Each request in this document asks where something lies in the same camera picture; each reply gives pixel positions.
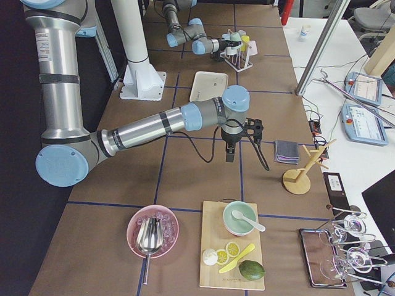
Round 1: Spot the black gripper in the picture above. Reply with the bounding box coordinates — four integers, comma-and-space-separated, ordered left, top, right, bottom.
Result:
221, 118, 263, 163
210, 38, 243, 62

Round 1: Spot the mint green cup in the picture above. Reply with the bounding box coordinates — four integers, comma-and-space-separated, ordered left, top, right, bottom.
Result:
230, 32, 241, 50

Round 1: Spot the cream rabbit tray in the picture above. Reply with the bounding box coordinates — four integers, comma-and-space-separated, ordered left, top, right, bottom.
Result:
189, 71, 228, 101

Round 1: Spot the yellow cup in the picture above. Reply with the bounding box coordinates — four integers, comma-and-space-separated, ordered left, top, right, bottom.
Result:
240, 35, 250, 52

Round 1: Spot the pink cup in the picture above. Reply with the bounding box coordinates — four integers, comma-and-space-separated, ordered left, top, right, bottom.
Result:
246, 40, 258, 56

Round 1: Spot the paper cup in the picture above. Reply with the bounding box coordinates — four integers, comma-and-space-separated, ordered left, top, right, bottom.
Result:
299, 24, 311, 41

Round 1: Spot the metal tray with glasses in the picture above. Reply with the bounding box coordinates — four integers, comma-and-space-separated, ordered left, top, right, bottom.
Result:
299, 205, 393, 289

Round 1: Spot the grey folded cloth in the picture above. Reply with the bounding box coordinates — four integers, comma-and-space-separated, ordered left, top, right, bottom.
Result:
274, 140, 299, 165

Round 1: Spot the white spoon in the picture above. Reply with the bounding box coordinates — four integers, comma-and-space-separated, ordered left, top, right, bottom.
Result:
231, 210, 266, 232

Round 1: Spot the red cylinder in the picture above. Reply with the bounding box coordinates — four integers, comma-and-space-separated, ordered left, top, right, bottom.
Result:
281, 0, 294, 26

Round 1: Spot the wooden mug tree stand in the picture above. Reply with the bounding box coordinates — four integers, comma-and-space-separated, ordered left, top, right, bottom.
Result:
282, 139, 336, 195

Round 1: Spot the green bowl on pink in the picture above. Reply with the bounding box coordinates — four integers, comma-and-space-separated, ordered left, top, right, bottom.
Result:
223, 201, 257, 236

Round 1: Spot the bamboo cutting board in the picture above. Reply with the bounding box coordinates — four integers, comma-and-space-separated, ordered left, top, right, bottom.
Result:
199, 201, 265, 291

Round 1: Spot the lemon slice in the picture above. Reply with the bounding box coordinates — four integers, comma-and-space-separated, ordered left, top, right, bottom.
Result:
216, 249, 229, 265
225, 242, 240, 258

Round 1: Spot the pink bowl with ice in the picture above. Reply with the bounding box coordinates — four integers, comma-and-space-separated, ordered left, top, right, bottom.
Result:
127, 205, 179, 258

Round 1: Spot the white garlic bulb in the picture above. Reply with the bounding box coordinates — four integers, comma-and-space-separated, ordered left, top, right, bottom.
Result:
202, 249, 218, 266

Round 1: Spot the yellow plastic knife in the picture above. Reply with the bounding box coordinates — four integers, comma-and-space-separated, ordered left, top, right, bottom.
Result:
218, 243, 255, 274

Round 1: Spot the black box with label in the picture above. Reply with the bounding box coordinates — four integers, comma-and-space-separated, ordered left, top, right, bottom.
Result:
323, 172, 350, 210

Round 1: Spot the metal ice scoop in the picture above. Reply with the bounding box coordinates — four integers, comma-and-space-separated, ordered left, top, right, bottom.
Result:
136, 217, 164, 285

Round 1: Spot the green lime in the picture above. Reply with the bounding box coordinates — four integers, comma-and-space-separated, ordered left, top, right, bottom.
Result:
238, 260, 265, 281

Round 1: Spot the lower teach pendant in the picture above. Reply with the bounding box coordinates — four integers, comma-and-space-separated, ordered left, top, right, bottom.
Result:
341, 104, 388, 146

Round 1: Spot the teach pendant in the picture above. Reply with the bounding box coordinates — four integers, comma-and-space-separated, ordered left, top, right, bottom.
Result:
341, 104, 388, 146
345, 72, 383, 107

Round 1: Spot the upper teach pendant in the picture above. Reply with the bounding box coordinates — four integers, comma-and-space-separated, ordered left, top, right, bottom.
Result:
345, 72, 383, 107

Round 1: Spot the white wire cup rack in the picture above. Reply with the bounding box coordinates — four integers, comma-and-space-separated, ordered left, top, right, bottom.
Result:
220, 29, 253, 72

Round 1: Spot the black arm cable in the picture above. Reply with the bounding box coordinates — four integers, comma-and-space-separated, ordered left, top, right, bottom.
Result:
172, 118, 271, 172

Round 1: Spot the aluminium frame post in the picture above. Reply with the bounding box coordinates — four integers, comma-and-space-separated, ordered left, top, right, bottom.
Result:
295, 0, 350, 96

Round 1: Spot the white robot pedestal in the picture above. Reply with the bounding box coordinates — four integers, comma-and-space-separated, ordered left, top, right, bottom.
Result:
112, 0, 167, 101

